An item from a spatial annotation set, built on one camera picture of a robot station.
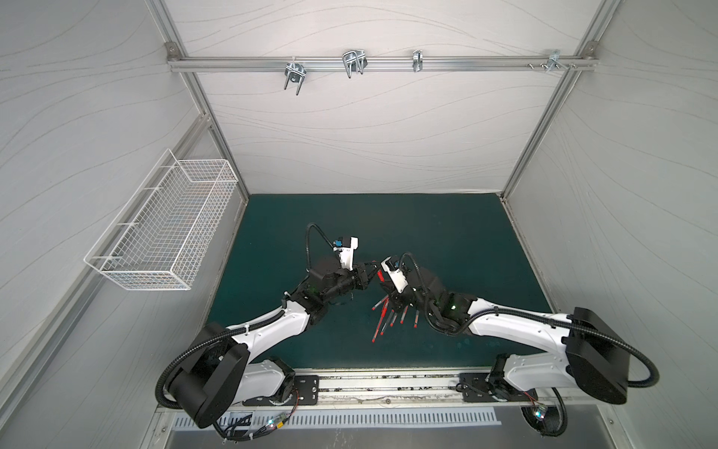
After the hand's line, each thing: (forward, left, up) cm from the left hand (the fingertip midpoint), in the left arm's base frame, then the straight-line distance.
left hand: (376, 265), depth 78 cm
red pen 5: (-7, -9, -18) cm, 21 cm away
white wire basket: (0, +55, +13) cm, 56 cm away
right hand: (-2, -2, -5) cm, 6 cm away
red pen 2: (-9, -2, -18) cm, 20 cm away
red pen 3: (-9, -4, -19) cm, 21 cm away
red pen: (-2, -1, -2) cm, 3 cm away
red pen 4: (-8, -6, -18) cm, 21 cm away
